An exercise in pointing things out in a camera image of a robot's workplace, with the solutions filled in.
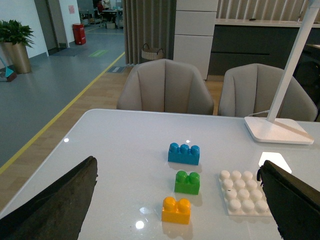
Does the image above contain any yellow two-stud block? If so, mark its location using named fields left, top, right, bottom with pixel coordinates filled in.
left=161, top=196, right=191, bottom=225

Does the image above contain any green two-stud block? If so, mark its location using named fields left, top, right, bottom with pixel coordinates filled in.
left=174, top=170, right=200, bottom=195

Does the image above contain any white lamp cable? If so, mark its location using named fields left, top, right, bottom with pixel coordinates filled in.
left=248, top=109, right=271, bottom=118

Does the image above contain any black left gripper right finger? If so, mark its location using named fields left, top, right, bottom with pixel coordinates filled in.
left=257, top=160, right=320, bottom=240

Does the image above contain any red bin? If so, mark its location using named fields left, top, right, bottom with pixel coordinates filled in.
left=72, top=23, right=86, bottom=45

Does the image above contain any grey curtain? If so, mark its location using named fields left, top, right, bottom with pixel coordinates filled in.
left=122, top=0, right=177, bottom=65

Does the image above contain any dark counter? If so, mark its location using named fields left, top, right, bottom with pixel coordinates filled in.
left=207, top=18, right=320, bottom=76

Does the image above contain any woven basket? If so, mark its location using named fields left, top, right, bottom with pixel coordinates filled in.
left=141, top=43, right=164, bottom=61

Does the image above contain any white desk lamp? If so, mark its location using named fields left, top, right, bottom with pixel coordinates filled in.
left=244, top=0, right=320, bottom=145

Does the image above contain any white studded base plate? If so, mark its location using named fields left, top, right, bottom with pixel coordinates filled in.
left=218, top=170, right=272, bottom=217

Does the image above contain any left beige chair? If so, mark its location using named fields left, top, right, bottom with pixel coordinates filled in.
left=116, top=59, right=214, bottom=115

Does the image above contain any right beige chair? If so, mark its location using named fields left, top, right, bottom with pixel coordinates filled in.
left=218, top=63, right=318, bottom=122

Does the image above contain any beige chair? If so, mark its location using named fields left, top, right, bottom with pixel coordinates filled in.
left=116, top=59, right=214, bottom=115
left=218, top=63, right=318, bottom=122

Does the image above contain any white cabinet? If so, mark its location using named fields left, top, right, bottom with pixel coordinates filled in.
left=173, top=0, right=219, bottom=80

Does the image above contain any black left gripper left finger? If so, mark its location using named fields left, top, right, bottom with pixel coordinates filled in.
left=0, top=156, right=98, bottom=240

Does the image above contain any blue three-stud block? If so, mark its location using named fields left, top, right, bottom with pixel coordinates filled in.
left=168, top=142, right=200, bottom=166

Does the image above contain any potted green plant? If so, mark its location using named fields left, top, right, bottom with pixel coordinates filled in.
left=0, top=19, right=34, bottom=74

